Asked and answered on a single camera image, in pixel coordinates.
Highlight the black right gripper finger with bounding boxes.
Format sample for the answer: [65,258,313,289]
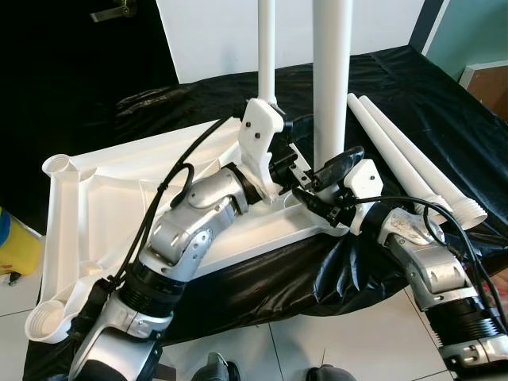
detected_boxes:
[314,147,367,183]
[291,187,333,220]

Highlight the white plastic table leg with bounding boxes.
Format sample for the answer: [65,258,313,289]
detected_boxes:
[359,95,489,231]
[347,93,455,221]
[312,0,354,171]
[256,0,280,108]

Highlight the white plastic table top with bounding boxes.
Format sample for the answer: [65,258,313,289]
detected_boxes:
[24,107,354,344]

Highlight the black plastic table cover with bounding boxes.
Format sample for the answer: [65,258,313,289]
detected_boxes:
[20,44,508,381]

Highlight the brown wooden box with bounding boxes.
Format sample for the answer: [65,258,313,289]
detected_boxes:
[460,60,508,120]

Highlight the dark door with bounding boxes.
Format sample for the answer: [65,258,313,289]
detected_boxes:
[0,0,179,215]

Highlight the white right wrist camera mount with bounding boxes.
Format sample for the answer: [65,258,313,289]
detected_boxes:
[341,159,386,209]

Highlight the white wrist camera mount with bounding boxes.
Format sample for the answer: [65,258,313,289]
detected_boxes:
[238,99,287,199]
[341,159,386,209]

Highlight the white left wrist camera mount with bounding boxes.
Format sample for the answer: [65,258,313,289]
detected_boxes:
[238,99,287,199]

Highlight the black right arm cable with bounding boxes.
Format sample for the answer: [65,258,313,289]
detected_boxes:
[349,194,508,334]

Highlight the grey door frame post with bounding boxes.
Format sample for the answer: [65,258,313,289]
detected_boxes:
[409,0,447,52]

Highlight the metal door handle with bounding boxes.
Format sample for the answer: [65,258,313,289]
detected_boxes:
[89,0,137,22]

